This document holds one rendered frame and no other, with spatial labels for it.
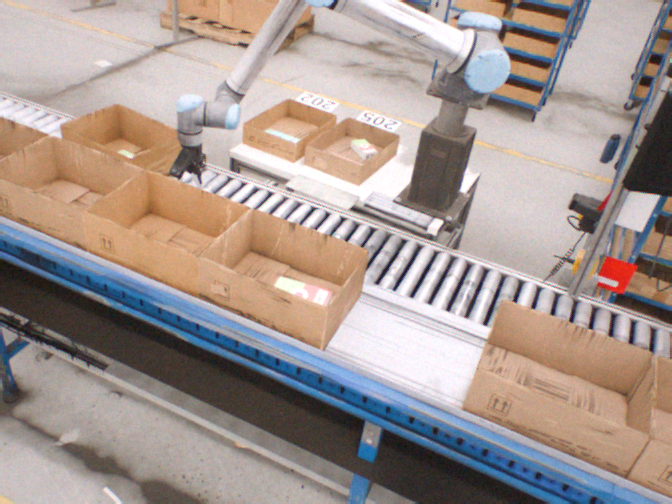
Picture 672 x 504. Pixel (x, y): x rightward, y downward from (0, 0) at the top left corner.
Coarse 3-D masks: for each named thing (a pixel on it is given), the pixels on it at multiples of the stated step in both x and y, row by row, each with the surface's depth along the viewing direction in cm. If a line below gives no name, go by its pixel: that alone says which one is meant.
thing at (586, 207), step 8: (576, 200) 210; (584, 200) 210; (592, 200) 211; (600, 200) 212; (568, 208) 213; (576, 208) 211; (584, 208) 210; (592, 208) 209; (584, 216) 213; (592, 216) 210; (600, 216) 209; (584, 224) 215; (592, 224) 214
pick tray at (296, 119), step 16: (272, 112) 300; (288, 112) 312; (304, 112) 308; (320, 112) 303; (256, 128) 278; (272, 128) 301; (288, 128) 302; (304, 128) 304; (320, 128) 287; (256, 144) 283; (272, 144) 278; (288, 144) 274; (304, 144) 279; (288, 160) 278
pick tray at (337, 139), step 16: (336, 128) 292; (352, 128) 301; (368, 128) 296; (320, 144) 284; (336, 144) 295; (384, 144) 296; (304, 160) 276; (320, 160) 272; (336, 160) 267; (368, 160) 266; (384, 160) 283; (336, 176) 271; (352, 176) 267; (368, 176) 273
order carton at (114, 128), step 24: (72, 120) 251; (96, 120) 261; (120, 120) 271; (144, 120) 262; (96, 144) 239; (120, 144) 272; (144, 144) 269; (168, 144) 246; (144, 168) 240; (168, 168) 252
